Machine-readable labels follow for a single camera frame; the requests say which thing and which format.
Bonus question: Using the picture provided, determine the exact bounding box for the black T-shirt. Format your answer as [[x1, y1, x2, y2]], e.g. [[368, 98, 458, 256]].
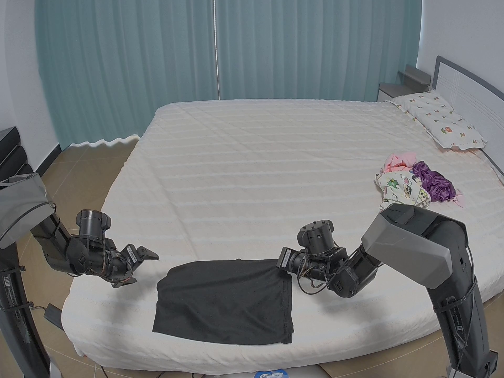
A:
[[152, 258, 294, 345]]

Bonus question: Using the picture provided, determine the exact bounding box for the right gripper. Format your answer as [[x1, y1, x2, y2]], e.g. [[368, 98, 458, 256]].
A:
[[277, 248, 308, 275]]

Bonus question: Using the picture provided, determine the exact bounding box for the bed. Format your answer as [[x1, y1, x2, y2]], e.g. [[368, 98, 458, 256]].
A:
[[61, 55, 504, 373]]

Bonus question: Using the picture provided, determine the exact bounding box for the black cable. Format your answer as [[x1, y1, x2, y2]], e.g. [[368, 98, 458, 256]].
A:
[[297, 274, 328, 295], [0, 201, 57, 248]]

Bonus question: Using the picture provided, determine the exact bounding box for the white printed pyjama top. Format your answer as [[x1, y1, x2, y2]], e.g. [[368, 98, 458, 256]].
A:
[[375, 171, 432, 213]]

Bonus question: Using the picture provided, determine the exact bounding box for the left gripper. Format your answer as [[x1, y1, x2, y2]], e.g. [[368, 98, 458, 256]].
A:
[[112, 244, 160, 289]]

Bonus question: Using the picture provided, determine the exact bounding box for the grey bedside table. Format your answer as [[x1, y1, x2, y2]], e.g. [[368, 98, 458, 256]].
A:
[[378, 65, 432, 102]]

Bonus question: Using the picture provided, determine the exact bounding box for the black chest of drawers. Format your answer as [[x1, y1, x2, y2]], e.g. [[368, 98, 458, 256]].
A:
[[0, 126, 36, 184]]

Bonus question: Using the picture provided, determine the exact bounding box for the black power adapter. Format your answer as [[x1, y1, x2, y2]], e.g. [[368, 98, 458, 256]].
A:
[[43, 303, 63, 330]]

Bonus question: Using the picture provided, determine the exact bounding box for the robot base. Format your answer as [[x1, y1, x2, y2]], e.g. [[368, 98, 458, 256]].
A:
[[193, 365, 329, 378]]

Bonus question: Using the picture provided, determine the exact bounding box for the purple garment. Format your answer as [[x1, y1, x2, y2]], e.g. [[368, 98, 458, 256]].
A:
[[411, 161, 456, 203]]

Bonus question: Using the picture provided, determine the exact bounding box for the white printed pillow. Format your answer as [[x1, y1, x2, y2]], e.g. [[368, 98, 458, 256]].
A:
[[385, 90, 488, 150]]

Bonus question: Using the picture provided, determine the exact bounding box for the blue-green curtain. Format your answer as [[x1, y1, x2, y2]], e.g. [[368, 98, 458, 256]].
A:
[[35, 0, 219, 149], [213, 0, 422, 102]]

